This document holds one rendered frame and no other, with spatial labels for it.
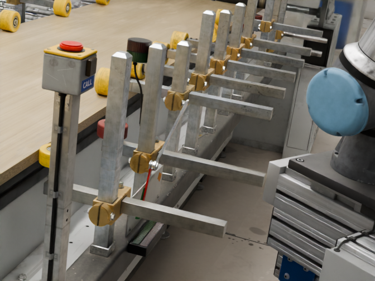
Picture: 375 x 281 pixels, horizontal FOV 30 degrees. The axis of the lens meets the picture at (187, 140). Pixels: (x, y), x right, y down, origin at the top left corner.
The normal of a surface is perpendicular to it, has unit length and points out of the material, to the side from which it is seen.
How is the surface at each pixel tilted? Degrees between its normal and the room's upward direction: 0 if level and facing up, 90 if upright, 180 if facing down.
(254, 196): 0
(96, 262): 0
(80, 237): 0
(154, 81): 90
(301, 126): 90
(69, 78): 90
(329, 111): 97
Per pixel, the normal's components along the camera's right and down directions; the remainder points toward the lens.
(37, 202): 0.95, 0.21
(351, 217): -0.76, 0.12
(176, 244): 0.13, -0.93
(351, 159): -0.66, -0.15
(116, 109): -0.27, 0.29
